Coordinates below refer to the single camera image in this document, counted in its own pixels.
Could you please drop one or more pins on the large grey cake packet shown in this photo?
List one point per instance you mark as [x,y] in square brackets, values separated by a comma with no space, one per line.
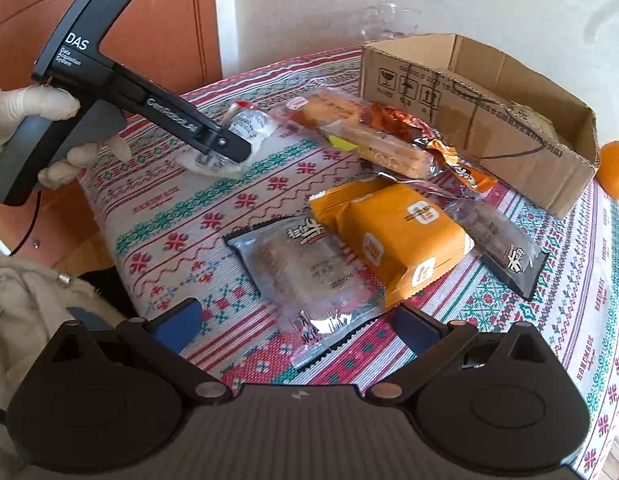
[299,270]

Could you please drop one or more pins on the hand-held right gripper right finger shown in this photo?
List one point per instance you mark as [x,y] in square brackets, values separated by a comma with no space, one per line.
[417,327]

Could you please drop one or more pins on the orange foil snack packet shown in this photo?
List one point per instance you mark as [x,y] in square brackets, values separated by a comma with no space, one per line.
[459,165]

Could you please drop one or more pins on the person's left hand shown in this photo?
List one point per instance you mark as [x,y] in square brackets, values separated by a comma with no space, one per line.
[29,102]

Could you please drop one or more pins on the small dark grey packet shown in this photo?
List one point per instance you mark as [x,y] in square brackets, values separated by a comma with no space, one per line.
[504,250]

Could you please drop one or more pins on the wooden door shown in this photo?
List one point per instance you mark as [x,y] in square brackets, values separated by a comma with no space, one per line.
[164,20]

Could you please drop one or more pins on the orange fruit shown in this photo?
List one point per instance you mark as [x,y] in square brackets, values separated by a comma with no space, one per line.
[617,167]

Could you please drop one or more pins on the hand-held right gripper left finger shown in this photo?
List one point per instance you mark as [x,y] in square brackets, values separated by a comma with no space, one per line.
[177,325]

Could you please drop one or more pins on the patterned tablecloth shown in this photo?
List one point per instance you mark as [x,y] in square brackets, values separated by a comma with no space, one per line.
[164,220]

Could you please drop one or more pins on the white clear snack packet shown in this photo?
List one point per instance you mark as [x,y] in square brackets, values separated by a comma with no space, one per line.
[252,122]

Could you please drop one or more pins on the cardboard box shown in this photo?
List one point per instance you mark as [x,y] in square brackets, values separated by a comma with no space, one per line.
[494,130]

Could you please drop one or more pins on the clear bread packet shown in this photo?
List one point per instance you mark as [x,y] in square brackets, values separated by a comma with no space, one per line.
[329,107]

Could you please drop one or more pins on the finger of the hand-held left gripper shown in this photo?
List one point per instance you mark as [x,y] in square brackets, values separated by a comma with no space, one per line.
[234,147]

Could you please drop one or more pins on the beige jacket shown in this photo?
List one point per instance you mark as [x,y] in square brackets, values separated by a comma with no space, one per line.
[24,320]

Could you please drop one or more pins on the clear glass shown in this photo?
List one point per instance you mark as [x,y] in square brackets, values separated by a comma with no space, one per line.
[389,22]

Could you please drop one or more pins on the long pastry packet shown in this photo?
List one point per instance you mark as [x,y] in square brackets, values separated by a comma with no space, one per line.
[384,152]

